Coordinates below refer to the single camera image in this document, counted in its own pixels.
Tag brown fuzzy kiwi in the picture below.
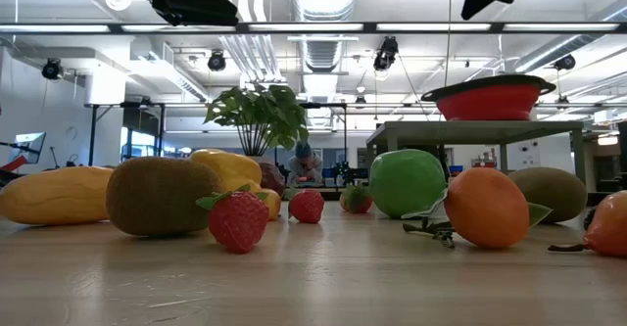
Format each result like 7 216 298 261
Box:
105 155 224 238
506 165 589 225

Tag small blackberry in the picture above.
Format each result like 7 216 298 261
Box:
582 206 598 233

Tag red colander black rim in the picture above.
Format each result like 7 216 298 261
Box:
419 73 558 122

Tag orange tangerine with stem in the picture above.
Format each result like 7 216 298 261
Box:
547 191 627 259

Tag red strawberry green leaves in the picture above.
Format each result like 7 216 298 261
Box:
195 183 270 255
342 183 374 215
286 188 326 225

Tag yellow bell pepper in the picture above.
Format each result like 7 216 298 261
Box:
187 148 265 195

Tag green plant white pot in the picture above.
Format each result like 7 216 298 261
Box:
203 83 311 164

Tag black overhead frame bar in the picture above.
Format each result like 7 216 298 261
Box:
0 20 627 36

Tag dark red bell pepper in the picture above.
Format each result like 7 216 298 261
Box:
257 162 286 198

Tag grey table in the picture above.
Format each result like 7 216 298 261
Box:
364 119 588 205

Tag green apple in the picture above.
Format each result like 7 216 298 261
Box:
368 148 448 220

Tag small orange peach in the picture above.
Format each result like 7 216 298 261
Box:
254 187 283 222

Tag black metal frame stand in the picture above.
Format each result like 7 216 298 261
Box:
85 101 168 166

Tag orange tangerine with leaves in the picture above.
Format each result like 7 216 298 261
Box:
401 166 554 252

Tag yellow orange mango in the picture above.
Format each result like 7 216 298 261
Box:
0 165 115 227

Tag person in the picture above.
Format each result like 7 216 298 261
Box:
285 141 325 188

